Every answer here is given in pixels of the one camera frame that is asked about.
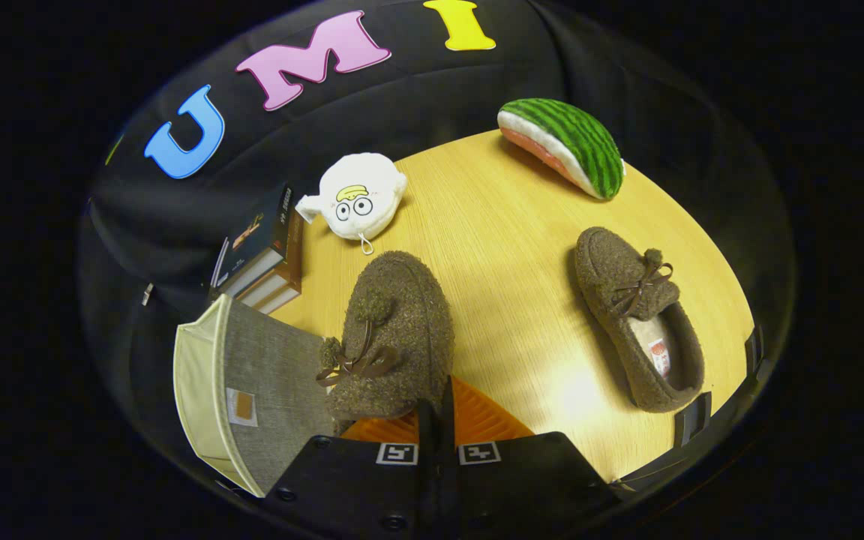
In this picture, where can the white plush toy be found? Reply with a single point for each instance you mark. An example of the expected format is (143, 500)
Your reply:
(383, 217)

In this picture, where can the brown book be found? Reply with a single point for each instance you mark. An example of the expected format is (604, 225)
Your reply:
(293, 259)

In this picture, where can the grey fabric storage box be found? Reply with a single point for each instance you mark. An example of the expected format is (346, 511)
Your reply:
(282, 360)

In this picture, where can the watermelon slice plush toy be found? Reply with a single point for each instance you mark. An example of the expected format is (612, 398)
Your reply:
(582, 142)

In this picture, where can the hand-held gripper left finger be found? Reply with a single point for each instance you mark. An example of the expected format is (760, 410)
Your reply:
(357, 487)

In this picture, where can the black edge bracket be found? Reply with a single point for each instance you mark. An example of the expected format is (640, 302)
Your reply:
(693, 418)
(754, 351)

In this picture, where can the silver cloth clip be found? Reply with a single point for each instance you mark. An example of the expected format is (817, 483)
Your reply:
(147, 294)

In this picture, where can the dark hardcover book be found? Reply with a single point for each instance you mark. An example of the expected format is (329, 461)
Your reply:
(263, 232)

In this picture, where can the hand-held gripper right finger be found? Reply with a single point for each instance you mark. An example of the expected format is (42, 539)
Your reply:
(507, 480)

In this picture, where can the brown fuzzy slipper shoe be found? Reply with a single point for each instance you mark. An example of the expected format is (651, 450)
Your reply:
(612, 270)
(402, 315)

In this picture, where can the black backdrop cloth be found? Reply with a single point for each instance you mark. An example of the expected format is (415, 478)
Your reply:
(439, 90)

